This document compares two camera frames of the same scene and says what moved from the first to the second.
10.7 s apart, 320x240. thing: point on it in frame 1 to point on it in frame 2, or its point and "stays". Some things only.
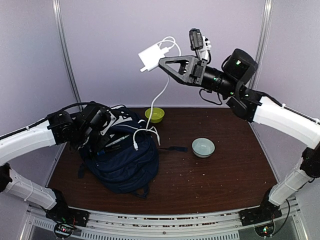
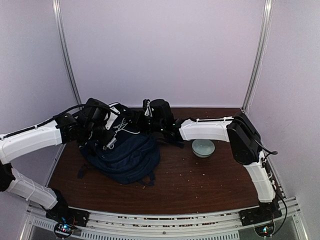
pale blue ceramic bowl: (202, 147) stays
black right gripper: (196, 71) to (141, 119)
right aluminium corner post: (264, 39) stays
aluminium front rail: (222, 225) stays
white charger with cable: (153, 59) to (121, 126)
